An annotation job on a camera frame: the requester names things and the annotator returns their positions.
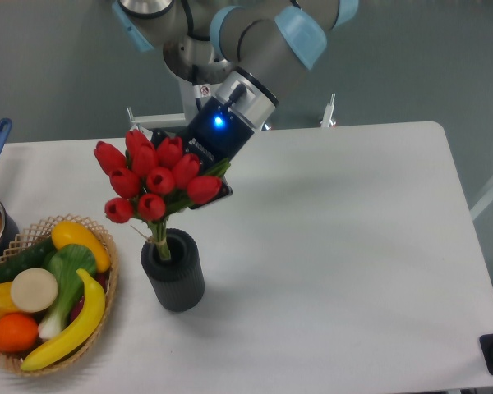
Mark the red tulip bouquet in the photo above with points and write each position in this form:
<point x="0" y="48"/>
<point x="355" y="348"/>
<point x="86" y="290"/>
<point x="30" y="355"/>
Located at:
<point x="154" y="182"/>

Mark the yellow squash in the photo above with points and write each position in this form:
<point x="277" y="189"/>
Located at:
<point x="67" y="233"/>

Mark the orange fruit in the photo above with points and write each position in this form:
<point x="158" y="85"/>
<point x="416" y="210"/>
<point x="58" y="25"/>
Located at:
<point x="18" y="332"/>

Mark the green bok choy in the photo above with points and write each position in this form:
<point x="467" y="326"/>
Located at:
<point x="63" y="266"/>

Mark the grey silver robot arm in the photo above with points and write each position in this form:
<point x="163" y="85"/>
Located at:
<point x="234" y="61"/>

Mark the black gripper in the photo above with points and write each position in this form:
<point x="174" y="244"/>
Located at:
<point x="214" y="134"/>

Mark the beige round bun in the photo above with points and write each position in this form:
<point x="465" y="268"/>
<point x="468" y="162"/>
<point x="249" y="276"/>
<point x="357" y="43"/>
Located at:
<point x="34" y="290"/>

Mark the yellow banana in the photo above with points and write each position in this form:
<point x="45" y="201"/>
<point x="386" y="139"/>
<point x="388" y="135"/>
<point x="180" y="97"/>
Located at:
<point x="76" y="333"/>

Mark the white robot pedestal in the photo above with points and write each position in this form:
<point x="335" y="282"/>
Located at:
<point x="194" y="96"/>

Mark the woven wicker basket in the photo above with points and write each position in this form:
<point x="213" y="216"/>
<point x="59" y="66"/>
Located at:
<point x="36" y="233"/>

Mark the dark grey ribbed vase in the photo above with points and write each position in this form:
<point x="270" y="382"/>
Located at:
<point x="178" y="285"/>

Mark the green cucumber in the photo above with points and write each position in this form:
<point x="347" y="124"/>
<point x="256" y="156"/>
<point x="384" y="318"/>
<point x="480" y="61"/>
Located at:
<point x="31" y="257"/>

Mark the red fruit in basket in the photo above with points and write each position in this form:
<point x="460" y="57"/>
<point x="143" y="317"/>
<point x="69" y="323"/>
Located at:
<point x="101" y="279"/>

